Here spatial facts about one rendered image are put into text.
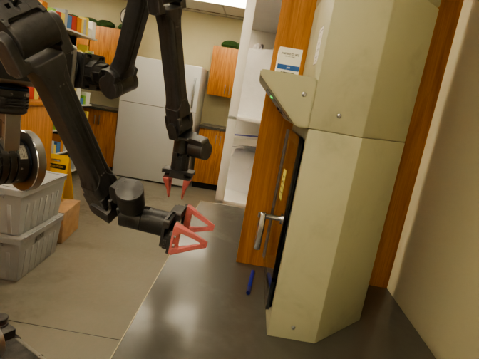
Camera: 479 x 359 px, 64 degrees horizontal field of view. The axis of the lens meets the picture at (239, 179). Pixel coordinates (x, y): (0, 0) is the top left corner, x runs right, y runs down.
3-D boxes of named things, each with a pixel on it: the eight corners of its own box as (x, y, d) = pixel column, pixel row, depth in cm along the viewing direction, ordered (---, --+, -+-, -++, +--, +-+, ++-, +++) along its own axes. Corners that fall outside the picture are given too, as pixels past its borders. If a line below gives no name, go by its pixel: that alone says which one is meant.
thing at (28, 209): (66, 213, 308) (69, 173, 302) (21, 239, 249) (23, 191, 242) (15, 204, 309) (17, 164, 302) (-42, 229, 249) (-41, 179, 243)
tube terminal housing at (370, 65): (343, 287, 118) (407, 25, 102) (376, 355, 86) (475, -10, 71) (264, 273, 118) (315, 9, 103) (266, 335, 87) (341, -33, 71)
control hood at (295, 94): (293, 121, 109) (300, 85, 107) (308, 128, 77) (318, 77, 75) (253, 114, 109) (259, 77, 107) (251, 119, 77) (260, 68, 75)
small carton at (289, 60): (294, 79, 89) (299, 53, 88) (297, 77, 84) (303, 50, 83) (274, 75, 89) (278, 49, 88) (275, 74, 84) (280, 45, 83)
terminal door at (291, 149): (266, 258, 116) (291, 127, 108) (268, 313, 86) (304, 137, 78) (263, 258, 116) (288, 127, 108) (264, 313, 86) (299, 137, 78)
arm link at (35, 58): (40, 8, 65) (-18, 33, 59) (63, 11, 63) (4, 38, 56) (118, 189, 94) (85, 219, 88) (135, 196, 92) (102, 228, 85)
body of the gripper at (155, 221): (183, 206, 90) (153, 198, 90) (172, 221, 80) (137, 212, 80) (178, 231, 92) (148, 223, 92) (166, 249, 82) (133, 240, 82)
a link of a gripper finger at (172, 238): (214, 221, 85) (172, 211, 85) (208, 234, 78) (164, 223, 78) (207, 248, 87) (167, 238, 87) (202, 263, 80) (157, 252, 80)
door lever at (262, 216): (275, 254, 87) (274, 250, 90) (283, 214, 85) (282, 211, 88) (251, 250, 87) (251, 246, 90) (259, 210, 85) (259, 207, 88)
